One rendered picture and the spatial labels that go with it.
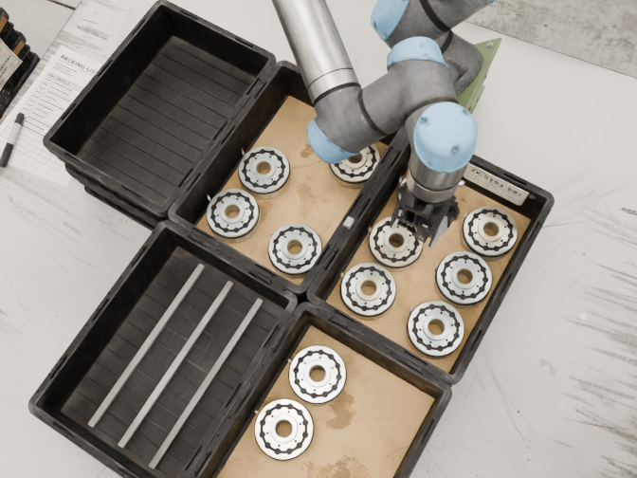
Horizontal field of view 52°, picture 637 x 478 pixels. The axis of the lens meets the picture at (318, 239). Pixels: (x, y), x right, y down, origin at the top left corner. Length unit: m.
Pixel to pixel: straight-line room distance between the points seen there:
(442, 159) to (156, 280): 0.68
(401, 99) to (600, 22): 1.92
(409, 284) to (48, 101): 0.97
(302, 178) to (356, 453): 0.54
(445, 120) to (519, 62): 0.87
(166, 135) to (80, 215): 0.28
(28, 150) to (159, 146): 0.37
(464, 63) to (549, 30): 1.29
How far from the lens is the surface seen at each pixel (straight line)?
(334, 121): 0.94
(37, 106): 1.73
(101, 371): 1.30
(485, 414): 1.37
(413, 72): 0.89
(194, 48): 1.54
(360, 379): 1.22
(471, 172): 1.30
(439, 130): 0.82
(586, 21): 2.74
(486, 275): 1.26
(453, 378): 1.13
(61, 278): 1.52
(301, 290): 1.15
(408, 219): 0.99
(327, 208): 1.31
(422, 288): 1.26
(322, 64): 0.96
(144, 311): 1.30
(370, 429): 1.21
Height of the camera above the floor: 2.04
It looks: 70 degrees down
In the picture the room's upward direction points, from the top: 6 degrees counter-clockwise
